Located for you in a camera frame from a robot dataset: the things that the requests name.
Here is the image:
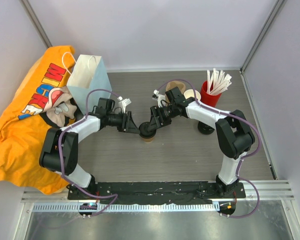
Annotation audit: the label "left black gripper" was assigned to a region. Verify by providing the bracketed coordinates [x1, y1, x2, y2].
[106, 110, 140, 134]

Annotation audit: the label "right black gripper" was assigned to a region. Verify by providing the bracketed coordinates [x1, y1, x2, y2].
[148, 104, 177, 132]

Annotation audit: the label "black plastic cup lid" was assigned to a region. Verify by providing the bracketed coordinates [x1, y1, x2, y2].
[138, 121, 157, 139]

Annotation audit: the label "single brown paper cup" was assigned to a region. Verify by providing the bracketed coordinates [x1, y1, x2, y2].
[142, 136, 155, 143]

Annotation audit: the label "stack of paper cups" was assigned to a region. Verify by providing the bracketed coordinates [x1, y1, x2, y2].
[183, 89, 201, 101]

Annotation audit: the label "white blue paper bag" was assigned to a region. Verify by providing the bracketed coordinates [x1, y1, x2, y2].
[65, 54, 112, 114]

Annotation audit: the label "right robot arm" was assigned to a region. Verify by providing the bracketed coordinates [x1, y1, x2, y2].
[139, 87, 255, 198]

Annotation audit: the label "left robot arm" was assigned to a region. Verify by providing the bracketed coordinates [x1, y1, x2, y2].
[39, 98, 140, 200]

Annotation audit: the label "stacked pulp cup carriers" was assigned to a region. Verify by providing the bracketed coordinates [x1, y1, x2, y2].
[165, 80, 186, 95]

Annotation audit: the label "red straw holder cup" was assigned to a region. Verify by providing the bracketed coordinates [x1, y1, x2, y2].
[200, 81, 222, 108]

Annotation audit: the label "wrapped white straws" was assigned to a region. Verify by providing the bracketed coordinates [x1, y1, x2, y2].
[206, 68, 232, 96]

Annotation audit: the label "orange printed shirt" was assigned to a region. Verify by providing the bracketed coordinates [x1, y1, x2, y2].
[0, 45, 81, 195]

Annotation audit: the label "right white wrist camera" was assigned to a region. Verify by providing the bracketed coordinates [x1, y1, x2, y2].
[152, 89, 168, 108]

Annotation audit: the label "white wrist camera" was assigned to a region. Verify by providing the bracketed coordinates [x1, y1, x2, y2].
[152, 89, 168, 108]
[117, 96, 132, 113]

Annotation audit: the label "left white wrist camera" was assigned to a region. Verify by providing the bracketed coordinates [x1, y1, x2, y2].
[117, 96, 132, 113]

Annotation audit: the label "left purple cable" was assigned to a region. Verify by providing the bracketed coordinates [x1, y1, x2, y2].
[59, 88, 123, 217]

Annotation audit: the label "purple cable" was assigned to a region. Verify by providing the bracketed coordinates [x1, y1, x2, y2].
[156, 79, 262, 219]
[59, 88, 123, 217]

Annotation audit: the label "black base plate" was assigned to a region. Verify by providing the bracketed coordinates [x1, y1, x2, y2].
[67, 180, 246, 205]

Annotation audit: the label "white slotted cable duct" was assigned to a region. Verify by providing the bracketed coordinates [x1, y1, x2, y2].
[32, 201, 220, 213]

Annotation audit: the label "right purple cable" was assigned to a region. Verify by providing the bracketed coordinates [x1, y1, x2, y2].
[156, 79, 262, 219]

